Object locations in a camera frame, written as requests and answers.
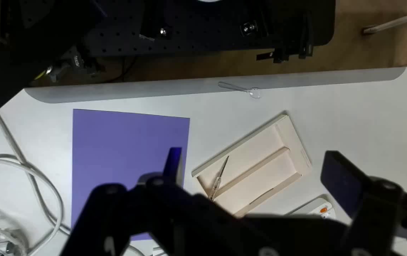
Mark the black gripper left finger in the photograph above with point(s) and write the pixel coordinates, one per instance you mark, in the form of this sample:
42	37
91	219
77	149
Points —
133	213

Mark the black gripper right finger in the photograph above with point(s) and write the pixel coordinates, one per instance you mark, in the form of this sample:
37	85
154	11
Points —
383	213

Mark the purple mat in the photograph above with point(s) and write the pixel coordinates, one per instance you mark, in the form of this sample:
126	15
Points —
118	146

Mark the light wooden tray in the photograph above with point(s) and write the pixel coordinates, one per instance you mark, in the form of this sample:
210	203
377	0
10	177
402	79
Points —
269	160

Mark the white stand leg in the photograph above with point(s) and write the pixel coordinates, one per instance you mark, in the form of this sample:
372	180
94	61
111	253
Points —
397	21

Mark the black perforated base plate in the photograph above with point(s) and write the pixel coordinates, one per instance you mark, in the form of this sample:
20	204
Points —
204	22

